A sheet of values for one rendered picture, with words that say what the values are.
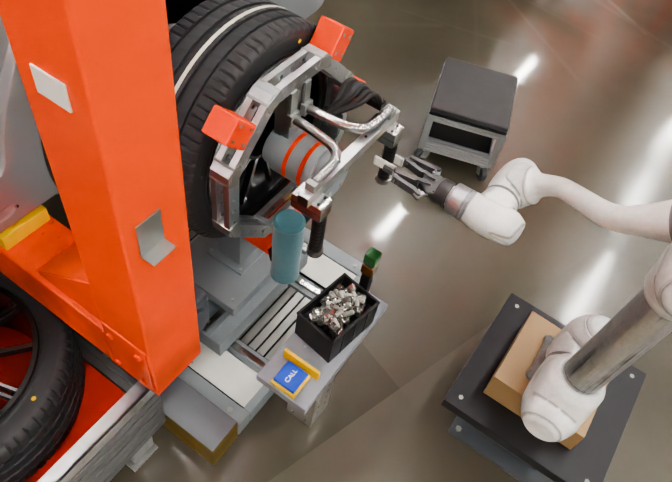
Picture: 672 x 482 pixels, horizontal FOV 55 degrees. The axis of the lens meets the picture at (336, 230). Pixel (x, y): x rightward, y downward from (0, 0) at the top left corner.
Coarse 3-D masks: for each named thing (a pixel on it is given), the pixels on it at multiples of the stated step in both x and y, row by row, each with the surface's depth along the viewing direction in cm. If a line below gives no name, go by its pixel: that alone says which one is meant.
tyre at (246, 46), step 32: (224, 0) 161; (256, 0) 165; (192, 32) 153; (224, 32) 153; (256, 32) 153; (288, 32) 157; (224, 64) 149; (256, 64) 152; (192, 96) 149; (224, 96) 148; (192, 128) 149; (192, 160) 151; (192, 192) 158; (192, 224) 168
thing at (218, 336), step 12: (300, 264) 240; (264, 288) 231; (276, 288) 231; (252, 300) 227; (264, 300) 227; (216, 312) 219; (240, 312) 224; (252, 312) 222; (216, 324) 217; (228, 324) 220; (240, 324) 219; (204, 336) 215; (216, 336) 217; (228, 336) 215; (216, 348) 216
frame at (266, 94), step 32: (288, 64) 157; (320, 64) 160; (256, 96) 150; (256, 128) 150; (320, 128) 198; (224, 160) 154; (224, 192) 157; (288, 192) 199; (224, 224) 167; (256, 224) 181
